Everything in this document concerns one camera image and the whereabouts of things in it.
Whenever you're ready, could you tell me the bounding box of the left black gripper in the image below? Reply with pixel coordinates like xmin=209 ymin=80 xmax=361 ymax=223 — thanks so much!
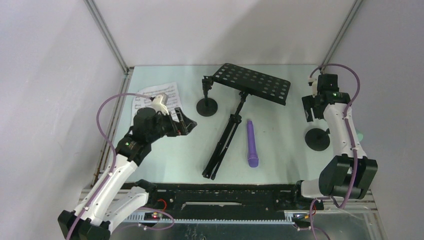
xmin=147 ymin=107 xmax=197 ymax=143

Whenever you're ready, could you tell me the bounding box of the white sheet music page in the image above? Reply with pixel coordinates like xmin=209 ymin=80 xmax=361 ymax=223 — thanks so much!
xmin=135 ymin=82 xmax=184 ymax=120
xmin=130 ymin=96 xmax=148 ymax=126

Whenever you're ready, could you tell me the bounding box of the black round microphone stand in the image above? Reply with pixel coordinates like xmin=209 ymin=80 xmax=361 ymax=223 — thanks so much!
xmin=196 ymin=76 xmax=218 ymax=117
xmin=304 ymin=128 xmax=331 ymax=152

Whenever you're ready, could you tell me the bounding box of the black music stand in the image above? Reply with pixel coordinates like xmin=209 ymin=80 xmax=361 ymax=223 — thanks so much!
xmin=202 ymin=63 xmax=291 ymax=180

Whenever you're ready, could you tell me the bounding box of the green toy microphone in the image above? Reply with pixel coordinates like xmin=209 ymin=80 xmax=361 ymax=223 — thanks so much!
xmin=356 ymin=131 xmax=364 ymax=142

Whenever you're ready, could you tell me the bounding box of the purple toy microphone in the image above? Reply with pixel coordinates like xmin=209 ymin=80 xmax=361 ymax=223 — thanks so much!
xmin=246 ymin=120 xmax=259 ymax=168

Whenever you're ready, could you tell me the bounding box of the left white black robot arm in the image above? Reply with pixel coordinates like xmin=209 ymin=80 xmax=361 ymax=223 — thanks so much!
xmin=58 ymin=107 xmax=197 ymax=240

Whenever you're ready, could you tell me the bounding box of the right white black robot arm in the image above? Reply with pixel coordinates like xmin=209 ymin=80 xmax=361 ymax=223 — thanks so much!
xmin=290 ymin=74 xmax=378 ymax=209

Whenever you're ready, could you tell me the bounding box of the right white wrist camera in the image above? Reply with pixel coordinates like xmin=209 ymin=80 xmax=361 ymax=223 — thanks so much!
xmin=307 ymin=77 xmax=318 ymax=89

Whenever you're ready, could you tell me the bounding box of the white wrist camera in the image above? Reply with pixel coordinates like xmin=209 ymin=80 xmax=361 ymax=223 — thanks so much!
xmin=307 ymin=77 xmax=318 ymax=89
xmin=150 ymin=93 xmax=169 ymax=116

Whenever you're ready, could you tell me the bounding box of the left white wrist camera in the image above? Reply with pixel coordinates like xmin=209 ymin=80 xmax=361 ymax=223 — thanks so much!
xmin=150 ymin=93 xmax=169 ymax=116

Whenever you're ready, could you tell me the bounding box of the aluminium frame rail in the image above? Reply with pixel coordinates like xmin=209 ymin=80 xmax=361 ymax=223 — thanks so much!
xmin=84 ymin=0 xmax=134 ymax=183

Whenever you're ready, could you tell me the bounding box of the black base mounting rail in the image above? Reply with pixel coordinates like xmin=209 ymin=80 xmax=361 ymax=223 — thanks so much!
xmin=127 ymin=181 xmax=324 ymax=229

